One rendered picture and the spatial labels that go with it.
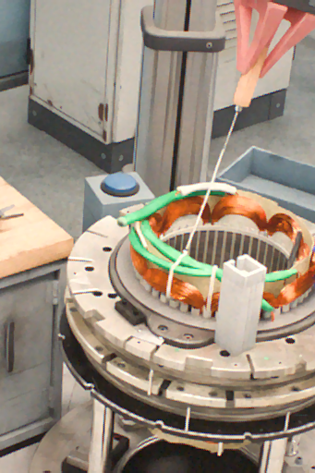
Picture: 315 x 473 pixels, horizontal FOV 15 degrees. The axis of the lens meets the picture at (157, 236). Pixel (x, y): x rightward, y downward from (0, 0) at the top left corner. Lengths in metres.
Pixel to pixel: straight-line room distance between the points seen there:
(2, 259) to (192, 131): 0.46
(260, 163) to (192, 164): 0.15
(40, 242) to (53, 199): 2.22
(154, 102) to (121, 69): 1.90
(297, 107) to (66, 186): 1.03
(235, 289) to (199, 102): 0.59
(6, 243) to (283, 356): 0.35
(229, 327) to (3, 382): 0.38
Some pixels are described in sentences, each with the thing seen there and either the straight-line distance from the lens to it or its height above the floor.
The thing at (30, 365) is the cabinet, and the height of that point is 0.90.
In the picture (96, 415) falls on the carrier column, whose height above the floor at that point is 0.96.
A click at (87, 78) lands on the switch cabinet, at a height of 0.28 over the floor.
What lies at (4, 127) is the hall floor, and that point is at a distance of 3.94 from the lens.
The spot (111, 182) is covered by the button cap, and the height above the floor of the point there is 1.04.
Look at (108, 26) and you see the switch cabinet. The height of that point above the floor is 0.48.
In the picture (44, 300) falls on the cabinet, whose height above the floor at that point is 0.98.
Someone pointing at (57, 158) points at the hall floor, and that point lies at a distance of 3.76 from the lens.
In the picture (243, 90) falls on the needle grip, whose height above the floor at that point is 1.31.
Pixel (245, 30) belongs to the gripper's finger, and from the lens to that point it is 1.13.
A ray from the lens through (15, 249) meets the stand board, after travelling 1.30.
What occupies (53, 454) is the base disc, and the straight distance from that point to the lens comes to 1.44.
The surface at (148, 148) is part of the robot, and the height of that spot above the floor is 1.00.
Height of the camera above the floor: 1.76
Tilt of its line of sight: 31 degrees down
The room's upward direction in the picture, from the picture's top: 5 degrees clockwise
